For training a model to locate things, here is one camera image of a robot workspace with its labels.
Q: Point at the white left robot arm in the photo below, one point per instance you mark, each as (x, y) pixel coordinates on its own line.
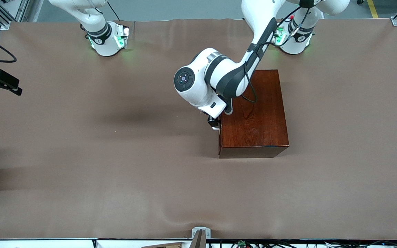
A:
(198, 94)

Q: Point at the brown table cover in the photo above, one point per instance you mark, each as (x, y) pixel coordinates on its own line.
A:
(115, 213)

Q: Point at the wooden board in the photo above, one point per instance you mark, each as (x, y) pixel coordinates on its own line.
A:
(164, 245)

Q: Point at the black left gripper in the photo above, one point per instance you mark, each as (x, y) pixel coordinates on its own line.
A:
(213, 122)

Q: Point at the grey metal bracket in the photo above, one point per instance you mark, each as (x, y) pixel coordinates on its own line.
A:
(201, 229)

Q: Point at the grey tapered post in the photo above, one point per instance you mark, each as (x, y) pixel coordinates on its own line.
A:
(198, 241)

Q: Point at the dark wooden cabinet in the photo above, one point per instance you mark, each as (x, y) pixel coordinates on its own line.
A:
(257, 127)

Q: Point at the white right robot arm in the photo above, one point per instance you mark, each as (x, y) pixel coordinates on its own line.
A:
(103, 41)

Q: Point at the green connector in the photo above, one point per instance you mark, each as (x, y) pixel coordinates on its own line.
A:
(242, 244)

